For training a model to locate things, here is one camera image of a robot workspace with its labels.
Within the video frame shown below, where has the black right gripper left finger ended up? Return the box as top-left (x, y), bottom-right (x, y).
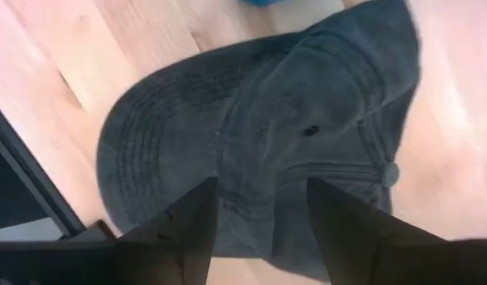
top-left (0, 177), bottom-right (219, 285)

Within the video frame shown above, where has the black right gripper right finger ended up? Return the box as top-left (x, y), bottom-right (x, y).
top-left (307, 177), bottom-right (487, 285)

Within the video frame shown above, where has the grey washed cotton cap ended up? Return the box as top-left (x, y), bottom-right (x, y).
top-left (95, 0), bottom-right (422, 284)

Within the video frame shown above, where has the blue plastic bin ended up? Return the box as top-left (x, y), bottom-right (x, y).
top-left (237, 0), bottom-right (283, 8)

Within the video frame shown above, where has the black aluminium table frame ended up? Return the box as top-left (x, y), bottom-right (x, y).
top-left (0, 97), bottom-right (117, 242)

